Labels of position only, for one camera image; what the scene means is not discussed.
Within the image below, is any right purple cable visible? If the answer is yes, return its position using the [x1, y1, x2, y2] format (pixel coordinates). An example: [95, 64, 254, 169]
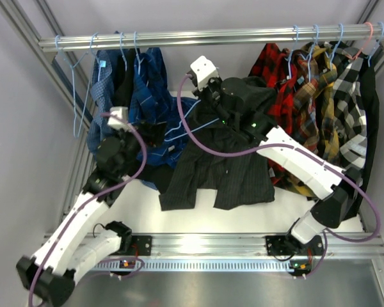
[176, 73, 381, 279]

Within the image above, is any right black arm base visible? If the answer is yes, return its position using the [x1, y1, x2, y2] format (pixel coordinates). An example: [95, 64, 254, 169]
[265, 235, 324, 258]

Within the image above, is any dark grey pinstripe shirt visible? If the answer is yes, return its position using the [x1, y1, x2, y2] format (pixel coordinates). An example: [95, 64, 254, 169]
[159, 76, 276, 211]

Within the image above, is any light blue checked shirt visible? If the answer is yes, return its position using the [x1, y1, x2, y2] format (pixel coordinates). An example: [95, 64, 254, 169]
[86, 50, 120, 155]

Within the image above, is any black white plaid shirt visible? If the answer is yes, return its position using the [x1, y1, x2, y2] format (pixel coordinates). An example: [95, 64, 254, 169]
[324, 42, 368, 175]

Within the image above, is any aluminium hanging rail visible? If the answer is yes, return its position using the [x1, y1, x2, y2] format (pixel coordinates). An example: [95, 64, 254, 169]
[38, 23, 384, 52]

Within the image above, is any aluminium front rail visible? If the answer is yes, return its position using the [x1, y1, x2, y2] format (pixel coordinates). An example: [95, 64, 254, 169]
[88, 233, 384, 276]

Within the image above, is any red plaid hanging shirt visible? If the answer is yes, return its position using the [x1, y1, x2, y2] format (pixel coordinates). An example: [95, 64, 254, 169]
[248, 43, 294, 134]

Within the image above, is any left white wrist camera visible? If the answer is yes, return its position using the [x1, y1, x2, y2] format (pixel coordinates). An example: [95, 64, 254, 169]
[108, 106, 132, 132]

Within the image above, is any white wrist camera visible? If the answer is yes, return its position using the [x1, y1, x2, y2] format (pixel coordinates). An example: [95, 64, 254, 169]
[190, 56, 220, 91]
[108, 106, 132, 132]

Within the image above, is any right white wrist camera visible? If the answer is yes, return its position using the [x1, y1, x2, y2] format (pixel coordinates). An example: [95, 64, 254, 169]
[190, 56, 220, 91]

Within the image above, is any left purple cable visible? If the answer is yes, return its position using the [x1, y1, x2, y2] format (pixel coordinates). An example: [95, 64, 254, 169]
[28, 111, 148, 307]

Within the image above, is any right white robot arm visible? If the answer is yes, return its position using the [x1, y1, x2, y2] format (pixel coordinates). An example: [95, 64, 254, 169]
[180, 72, 362, 246]

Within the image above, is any red black plaid shirt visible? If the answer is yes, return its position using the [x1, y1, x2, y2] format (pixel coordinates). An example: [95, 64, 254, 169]
[268, 159, 293, 190]

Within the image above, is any yellow brown plaid shirt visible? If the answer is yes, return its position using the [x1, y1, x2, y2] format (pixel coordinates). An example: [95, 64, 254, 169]
[276, 41, 340, 198]

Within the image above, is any light blue empty hanger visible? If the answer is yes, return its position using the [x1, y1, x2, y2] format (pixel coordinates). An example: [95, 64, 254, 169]
[54, 33, 99, 139]

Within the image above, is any blue plaid shirt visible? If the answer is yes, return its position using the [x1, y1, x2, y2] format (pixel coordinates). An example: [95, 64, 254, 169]
[129, 47, 188, 172]

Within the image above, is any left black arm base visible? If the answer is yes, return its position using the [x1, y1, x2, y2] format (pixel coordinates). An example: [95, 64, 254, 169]
[92, 221, 152, 256]

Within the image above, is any light blue wire hanger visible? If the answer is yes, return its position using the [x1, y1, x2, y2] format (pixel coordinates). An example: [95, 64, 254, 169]
[163, 99, 221, 143]

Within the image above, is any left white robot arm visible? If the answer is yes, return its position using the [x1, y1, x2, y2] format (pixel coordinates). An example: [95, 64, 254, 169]
[16, 123, 164, 306]

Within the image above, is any black hanging garment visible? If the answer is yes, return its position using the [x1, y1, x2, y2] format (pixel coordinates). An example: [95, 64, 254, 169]
[111, 49, 173, 194]

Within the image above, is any pink hanger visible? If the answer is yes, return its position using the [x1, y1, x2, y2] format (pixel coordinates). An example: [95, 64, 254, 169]
[347, 22, 374, 61]

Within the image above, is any purple cable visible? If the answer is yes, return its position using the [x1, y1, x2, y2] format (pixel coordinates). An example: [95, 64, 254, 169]
[28, 111, 148, 307]
[176, 73, 381, 279]

